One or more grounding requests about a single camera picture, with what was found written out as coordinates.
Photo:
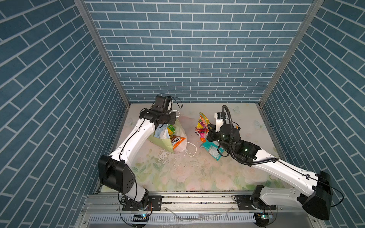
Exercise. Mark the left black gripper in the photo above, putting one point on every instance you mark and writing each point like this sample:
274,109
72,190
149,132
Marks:
172,115

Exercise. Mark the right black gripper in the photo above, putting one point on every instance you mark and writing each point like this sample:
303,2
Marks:
212,132

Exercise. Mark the teal candy bag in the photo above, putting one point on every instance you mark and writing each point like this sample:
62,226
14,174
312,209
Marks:
213,149

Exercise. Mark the pink yellow Fox's candy bag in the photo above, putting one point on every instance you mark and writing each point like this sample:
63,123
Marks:
202,127

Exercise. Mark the pastel printed paper bag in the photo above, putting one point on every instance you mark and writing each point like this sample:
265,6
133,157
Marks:
161,138

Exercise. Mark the green snack packet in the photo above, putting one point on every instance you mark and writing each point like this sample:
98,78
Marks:
171,129

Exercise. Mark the orange white snack packet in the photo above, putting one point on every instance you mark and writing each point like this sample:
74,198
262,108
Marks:
176,141

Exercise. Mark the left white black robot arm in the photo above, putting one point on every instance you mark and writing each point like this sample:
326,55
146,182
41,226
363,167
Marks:
115,169

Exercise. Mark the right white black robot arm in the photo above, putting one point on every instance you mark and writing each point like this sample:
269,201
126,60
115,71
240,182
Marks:
310,191

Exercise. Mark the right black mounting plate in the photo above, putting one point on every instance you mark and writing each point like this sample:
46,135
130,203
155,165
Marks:
246,203

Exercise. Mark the black mounting plate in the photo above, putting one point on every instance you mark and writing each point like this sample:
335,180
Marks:
150,203
246,203

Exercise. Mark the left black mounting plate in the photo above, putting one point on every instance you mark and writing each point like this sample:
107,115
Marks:
150,203

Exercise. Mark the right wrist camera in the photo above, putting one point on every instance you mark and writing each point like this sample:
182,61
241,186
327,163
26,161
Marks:
220,120

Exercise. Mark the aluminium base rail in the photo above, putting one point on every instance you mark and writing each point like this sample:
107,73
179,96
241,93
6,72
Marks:
196,202

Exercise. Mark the white slotted cable duct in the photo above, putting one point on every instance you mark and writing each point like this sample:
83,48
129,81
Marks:
172,219

